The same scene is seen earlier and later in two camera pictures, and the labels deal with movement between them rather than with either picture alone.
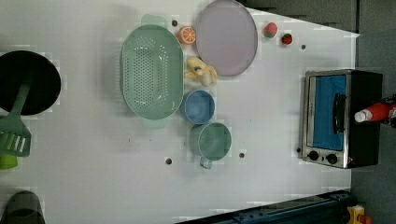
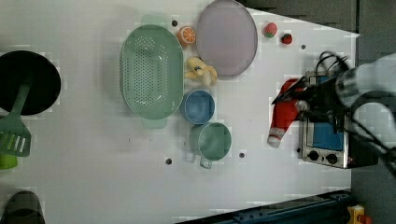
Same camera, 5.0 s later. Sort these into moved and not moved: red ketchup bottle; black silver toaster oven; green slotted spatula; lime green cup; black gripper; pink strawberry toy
Moved: black gripper; red ketchup bottle
Not moved: green slotted spatula; lime green cup; black silver toaster oven; pink strawberry toy
